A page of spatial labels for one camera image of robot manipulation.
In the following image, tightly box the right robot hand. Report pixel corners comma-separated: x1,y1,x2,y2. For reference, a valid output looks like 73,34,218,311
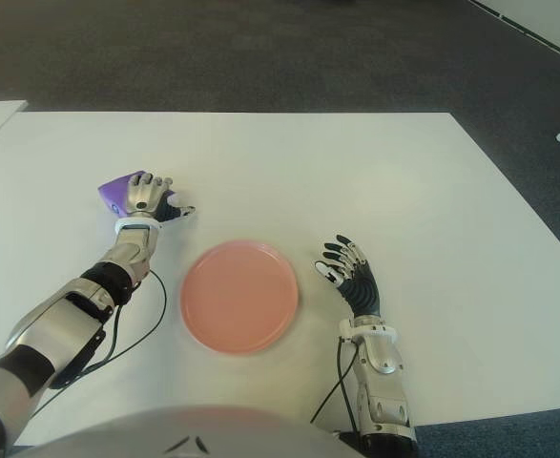
313,234,382,317

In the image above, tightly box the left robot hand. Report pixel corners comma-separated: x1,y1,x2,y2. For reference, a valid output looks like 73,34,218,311
124,172,197,224

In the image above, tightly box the purple tissue paper pack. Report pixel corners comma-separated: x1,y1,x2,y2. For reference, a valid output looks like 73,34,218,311
97,170,183,219

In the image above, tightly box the pink round plate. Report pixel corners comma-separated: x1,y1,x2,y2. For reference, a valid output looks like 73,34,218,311
179,239,302,355

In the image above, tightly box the grey robot torso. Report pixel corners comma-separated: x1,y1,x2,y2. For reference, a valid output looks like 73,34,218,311
10,404,357,458

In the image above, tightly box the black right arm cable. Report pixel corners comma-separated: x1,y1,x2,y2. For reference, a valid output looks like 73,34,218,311
310,336,362,433

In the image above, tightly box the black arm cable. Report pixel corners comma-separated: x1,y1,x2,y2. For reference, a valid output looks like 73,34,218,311
310,336,362,433
21,269,168,421

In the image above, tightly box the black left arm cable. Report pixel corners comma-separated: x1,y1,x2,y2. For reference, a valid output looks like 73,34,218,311
21,269,168,421

